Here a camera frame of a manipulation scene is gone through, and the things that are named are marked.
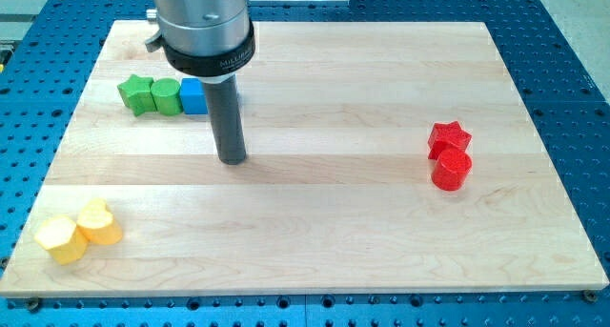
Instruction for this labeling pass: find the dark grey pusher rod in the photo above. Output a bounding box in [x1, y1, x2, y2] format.
[203, 75, 247, 165]

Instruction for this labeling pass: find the red cylinder block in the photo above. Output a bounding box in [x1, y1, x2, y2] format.
[431, 149, 473, 191]

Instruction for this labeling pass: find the green star block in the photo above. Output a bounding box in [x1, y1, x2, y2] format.
[117, 74, 156, 116]

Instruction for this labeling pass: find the yellow heart block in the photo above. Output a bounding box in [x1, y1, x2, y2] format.
[76, 197, 123, 245]

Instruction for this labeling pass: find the green cylinder block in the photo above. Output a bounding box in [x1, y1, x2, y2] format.
[151, 78, 183, 116]

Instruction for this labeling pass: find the yellow hexagon block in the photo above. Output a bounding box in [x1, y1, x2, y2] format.
[34, 215, 89, 265]

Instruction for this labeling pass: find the wooden board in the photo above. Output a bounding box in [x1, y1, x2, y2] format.
[1, 20, 608, 297]

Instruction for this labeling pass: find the red star block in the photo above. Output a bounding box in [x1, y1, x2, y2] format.
[427, 121, 472, 160]

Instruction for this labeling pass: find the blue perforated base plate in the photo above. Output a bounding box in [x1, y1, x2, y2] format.
[1, 0, 609, 326]

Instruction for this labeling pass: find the blue cube block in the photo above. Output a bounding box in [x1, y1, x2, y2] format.
[179, 78, 208, 114]

